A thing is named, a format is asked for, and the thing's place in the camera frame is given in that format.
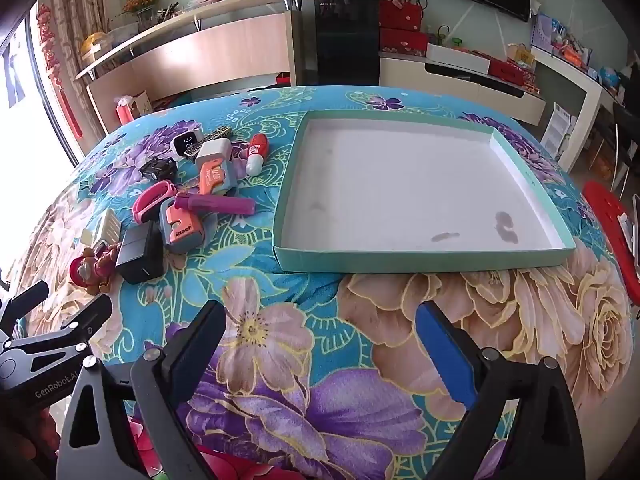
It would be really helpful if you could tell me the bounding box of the white plastic holder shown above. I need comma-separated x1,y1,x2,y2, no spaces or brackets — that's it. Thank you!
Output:
82,210,123,247

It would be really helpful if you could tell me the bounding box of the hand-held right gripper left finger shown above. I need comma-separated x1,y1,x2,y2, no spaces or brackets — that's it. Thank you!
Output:
56,301,228,480

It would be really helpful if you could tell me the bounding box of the white flat box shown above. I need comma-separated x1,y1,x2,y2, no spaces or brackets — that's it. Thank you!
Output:
426,42,492,74

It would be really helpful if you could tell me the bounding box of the gold patterned lighter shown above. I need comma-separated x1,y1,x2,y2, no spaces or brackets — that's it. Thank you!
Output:
184,126,233,158

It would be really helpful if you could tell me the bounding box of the yellow flower bouquet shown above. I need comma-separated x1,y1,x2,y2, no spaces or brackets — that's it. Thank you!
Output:
122,0,171,31

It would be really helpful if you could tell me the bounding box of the white printed box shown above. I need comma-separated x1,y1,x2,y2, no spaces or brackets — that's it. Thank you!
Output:
542,102,572,152

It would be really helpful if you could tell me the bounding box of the pink toy dog figure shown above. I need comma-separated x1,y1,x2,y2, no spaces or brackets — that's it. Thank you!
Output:
69,240,123,292

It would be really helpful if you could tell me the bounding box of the red and white bottle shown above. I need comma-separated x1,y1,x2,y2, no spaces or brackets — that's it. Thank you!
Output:
245,133,271,177

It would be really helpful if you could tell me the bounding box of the red gift box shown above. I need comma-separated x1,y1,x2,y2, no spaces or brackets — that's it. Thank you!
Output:
380,27,430,56

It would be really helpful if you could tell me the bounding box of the blue toy with orange insert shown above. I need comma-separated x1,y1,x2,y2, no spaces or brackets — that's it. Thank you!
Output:
159,195,204,254

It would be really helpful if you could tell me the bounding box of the purple plastic tube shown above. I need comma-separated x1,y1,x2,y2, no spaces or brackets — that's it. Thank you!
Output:
175,194,257,217

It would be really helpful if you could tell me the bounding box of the red flat box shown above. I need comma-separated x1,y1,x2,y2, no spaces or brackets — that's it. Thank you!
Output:
487,57,542,92

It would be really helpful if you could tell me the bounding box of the black toy car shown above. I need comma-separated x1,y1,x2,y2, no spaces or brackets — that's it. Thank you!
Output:
140,157,178,181

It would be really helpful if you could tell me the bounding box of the red handbag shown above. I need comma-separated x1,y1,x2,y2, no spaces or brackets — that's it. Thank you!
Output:
380,0,424,31

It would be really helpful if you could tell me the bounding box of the beige curtain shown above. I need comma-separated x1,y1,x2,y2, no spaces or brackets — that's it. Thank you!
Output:
50,0,109,111

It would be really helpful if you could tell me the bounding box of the teal cardboard tray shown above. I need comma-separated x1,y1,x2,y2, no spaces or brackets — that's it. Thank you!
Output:
272,109,577,275

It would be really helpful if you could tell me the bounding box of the white desk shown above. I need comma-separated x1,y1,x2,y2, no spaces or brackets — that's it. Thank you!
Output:
530,45,619,162

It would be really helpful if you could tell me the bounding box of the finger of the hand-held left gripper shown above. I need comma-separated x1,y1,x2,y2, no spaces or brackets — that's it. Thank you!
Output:
0,280,50,333
6,292,114,358

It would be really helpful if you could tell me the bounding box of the wooden shelf unit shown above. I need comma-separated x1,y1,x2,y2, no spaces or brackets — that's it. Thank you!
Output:
75,0,317,133

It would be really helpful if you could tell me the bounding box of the black tea bar machine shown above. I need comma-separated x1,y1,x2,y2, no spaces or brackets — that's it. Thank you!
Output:
314,0,381,87

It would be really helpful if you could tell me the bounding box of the black chair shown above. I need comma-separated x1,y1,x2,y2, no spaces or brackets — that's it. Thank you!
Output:
612,102,640,192

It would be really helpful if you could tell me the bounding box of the white charger plug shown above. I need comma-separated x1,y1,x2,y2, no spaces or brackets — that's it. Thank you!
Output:
194,139,233,173

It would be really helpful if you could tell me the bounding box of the orange toy with blue base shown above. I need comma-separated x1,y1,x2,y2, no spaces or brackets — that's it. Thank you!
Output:
197,152,237,196

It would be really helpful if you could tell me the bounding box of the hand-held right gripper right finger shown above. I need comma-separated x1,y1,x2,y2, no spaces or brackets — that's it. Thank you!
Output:
415,302,586,480

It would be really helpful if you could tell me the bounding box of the floral blanket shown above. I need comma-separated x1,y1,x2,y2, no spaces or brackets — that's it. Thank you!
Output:
0,85,640,480

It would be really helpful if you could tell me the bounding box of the red hanging decoration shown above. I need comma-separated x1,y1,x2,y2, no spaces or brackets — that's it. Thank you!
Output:
37,5,84,139

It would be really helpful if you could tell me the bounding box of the purple desk organizer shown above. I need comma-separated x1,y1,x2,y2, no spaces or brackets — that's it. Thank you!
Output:
531,14,557,54

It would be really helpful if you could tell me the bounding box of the black power adapter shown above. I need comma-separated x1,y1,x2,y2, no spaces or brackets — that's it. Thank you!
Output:
115,221,165,285

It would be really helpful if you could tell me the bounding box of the white tv stand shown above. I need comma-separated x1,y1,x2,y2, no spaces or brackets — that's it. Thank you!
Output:
378,51,547,127

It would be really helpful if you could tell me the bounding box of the red plastic stool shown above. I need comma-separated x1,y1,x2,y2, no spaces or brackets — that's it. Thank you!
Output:
582,181,640,306

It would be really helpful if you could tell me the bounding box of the pink smartwatch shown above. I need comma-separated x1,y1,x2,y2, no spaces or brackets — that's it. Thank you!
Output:
132,182,178,224

